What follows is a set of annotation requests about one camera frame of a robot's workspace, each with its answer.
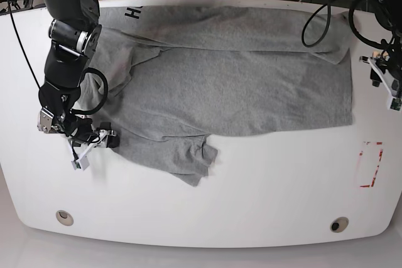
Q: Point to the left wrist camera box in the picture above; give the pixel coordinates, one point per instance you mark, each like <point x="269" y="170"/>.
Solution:
<point x="394" y="102"/>

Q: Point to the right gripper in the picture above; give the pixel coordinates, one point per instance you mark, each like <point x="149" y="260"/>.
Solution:
<point x="79" y="131"/>

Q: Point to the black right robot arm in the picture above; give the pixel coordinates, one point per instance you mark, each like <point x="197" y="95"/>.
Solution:
<point x="74" y="33"/>

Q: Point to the left table cable grommet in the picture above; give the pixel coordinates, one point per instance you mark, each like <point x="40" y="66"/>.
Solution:
<point x="64" y="218"/>

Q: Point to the table cable grommet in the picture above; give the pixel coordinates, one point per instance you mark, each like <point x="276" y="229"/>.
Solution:
<point x="339" y="224"/>
<point x="64" y="218"/>

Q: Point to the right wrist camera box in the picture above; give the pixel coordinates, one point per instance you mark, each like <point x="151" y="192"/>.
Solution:
<point x="80" y="163"/>

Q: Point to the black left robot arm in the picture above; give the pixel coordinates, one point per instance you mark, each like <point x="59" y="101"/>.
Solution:
<point x="388" y="15"/>

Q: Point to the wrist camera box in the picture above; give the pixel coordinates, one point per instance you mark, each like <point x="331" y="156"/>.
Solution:
<point x="80" y="163"/>
<point x="394" y="102"/>

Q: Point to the grey Hugging Face T-shirt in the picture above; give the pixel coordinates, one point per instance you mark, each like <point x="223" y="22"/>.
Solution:
<point x="178" y="74"/>

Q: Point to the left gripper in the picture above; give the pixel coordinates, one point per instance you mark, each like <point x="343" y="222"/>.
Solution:
<point x="387" y="66"/>

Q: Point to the right table cable grommet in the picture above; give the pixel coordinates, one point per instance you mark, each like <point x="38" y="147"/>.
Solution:
<point x="339" y="224"/>

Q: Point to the red tape rectangle marking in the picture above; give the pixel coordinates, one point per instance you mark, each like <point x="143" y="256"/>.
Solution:
<point x="368" y="163"/>

